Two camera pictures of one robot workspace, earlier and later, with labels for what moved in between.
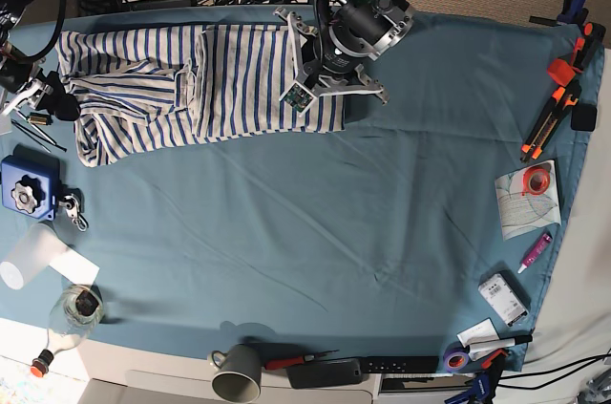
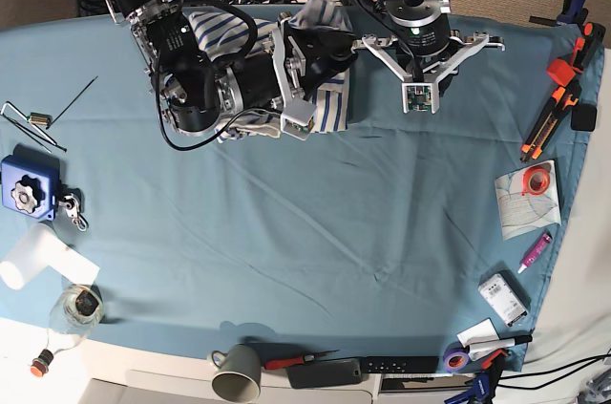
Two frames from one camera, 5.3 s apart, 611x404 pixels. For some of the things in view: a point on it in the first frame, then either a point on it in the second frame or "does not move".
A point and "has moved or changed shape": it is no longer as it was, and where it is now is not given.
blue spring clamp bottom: x=481 y=386 does not move
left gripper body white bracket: x=305 y=91 → x=423 y=84
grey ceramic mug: x=240 y=372 does not move
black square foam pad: x=583 y=117 does not move
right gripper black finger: x=58 y=102 → x=313 y=55
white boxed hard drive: x=506 y=296 does not move
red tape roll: x=535 y=180 does not move
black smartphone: x=325 y=373 does not move
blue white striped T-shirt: x=140 y=89 has moved or changed shape
